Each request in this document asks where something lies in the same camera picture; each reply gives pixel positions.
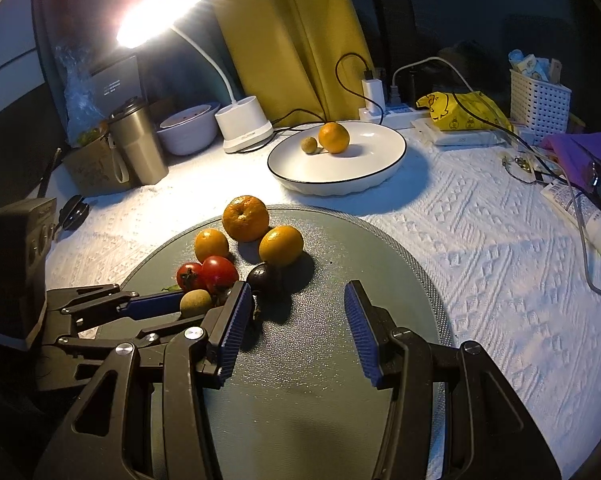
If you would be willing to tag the steel travel tumbler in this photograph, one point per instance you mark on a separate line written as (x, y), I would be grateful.
(134, 133)

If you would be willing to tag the cardboard box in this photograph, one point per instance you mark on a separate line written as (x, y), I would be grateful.
(98, 168)

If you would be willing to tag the yellow snack bag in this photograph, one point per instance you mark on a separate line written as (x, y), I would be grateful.
(463, 111)

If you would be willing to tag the small orange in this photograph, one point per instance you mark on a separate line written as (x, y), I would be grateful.
(281, 246)
(210, 243)

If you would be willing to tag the lavender bowl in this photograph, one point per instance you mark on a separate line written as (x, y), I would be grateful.
(189, 131)

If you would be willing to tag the white charger plug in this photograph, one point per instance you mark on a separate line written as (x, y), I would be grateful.
(373, 92)

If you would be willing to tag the orange with stem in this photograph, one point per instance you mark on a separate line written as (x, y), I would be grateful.
(334, 137)

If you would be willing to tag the dark plum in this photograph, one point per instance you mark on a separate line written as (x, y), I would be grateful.
(264, 279)
(252, 319)

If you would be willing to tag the round grey placemat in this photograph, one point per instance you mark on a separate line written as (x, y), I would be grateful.
(298, 405)

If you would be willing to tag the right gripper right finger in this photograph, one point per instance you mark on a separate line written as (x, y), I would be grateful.
(489, 433)

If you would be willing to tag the green leaf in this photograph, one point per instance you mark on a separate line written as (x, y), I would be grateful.
(172, 288)

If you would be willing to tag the white plate dark rim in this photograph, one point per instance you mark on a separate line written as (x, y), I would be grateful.
(375, 153)

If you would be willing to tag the white tube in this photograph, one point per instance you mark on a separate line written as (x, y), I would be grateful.
(565, 203)

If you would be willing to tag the plastic bag of fruit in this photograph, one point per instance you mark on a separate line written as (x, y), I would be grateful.
(83, 115)

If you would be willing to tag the white flat box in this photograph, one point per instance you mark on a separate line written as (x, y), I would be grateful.
(455, 139)

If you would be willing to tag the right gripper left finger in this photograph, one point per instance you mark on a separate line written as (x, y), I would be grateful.
(141, 413)

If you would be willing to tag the yellow curtain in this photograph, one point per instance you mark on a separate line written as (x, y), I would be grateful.
(303, 59)

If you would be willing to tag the white tablecloth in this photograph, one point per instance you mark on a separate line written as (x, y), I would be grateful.
(511, 271)

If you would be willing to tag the tablet screen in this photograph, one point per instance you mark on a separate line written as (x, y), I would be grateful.
(117, 84)

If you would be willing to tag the white power strip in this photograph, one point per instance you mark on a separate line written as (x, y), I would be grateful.
(395, 116)

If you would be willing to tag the large dimpled orange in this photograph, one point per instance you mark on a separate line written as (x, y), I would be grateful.
(246, 218)

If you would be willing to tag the white woven basket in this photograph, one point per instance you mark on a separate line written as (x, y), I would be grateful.
(538, 99)

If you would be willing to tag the purple cloth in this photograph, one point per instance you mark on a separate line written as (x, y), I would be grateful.
(574, 153)

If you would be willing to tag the red tomato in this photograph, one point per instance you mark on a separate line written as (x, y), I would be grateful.
(189, 276)
(219, 274)

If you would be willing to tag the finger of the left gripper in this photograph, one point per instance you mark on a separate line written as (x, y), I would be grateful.
(109, 302)
(161, 334)

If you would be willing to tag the black small bowls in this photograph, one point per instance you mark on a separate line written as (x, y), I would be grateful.
(73, 214)

